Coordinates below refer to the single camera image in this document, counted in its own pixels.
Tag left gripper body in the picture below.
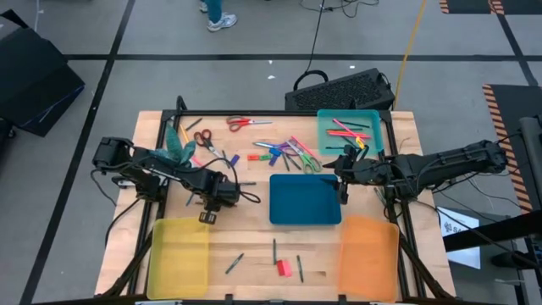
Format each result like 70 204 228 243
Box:
198 186 230 214

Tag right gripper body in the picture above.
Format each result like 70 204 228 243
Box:
338 159 384 186

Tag pink pen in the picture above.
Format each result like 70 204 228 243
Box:
290 135 318 161
328 132 373 140
331 118 362 139

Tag blue plastic bin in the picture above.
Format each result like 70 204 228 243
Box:
268 173 343 226

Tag yellow plastic bin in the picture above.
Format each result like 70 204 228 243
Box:
147 217 211 301

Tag red scissors with black grips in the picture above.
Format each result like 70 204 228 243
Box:
193 128 232 169

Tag green plant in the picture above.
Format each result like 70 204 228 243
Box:
146 122 199 167

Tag teal plastic bin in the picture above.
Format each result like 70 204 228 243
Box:
316 108 385 157

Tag green scissors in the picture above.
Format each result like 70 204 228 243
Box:
286 138 323 175

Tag orange plastic bin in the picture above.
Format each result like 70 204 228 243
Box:
336 214 401 302

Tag purple scissors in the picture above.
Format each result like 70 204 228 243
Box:
252 141 300 158

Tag black computer case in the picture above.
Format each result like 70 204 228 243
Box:
284 67 395 112

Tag white printed sign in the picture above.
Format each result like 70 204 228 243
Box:
438 206 483 270

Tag black stand beam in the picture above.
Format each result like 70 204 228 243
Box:
442 210 542 253

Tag grey pole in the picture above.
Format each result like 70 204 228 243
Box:
519 114 542 200

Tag large black striped floor mat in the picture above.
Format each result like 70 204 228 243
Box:
482 83 542 213

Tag person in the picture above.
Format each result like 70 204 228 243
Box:
198 0 238 33

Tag small black striped floor mat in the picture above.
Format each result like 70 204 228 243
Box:
439 0 542 15

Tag black folded floor case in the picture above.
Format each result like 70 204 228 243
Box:
0 8 86 137

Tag yellow hanging cable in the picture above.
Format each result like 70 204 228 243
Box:
392 0 428 110

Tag black hanging cable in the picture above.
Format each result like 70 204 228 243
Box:
293 0 380 92

